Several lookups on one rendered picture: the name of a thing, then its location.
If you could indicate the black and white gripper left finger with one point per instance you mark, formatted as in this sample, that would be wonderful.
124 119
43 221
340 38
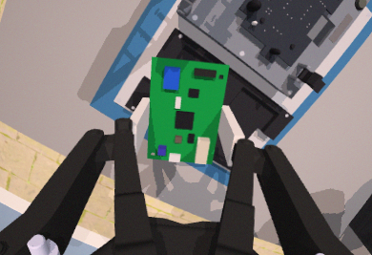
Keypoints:
46 227

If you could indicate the green circuit board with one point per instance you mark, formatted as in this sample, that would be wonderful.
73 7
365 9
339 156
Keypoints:
186 99

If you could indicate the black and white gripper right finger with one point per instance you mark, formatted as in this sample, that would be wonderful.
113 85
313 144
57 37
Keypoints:
301 228

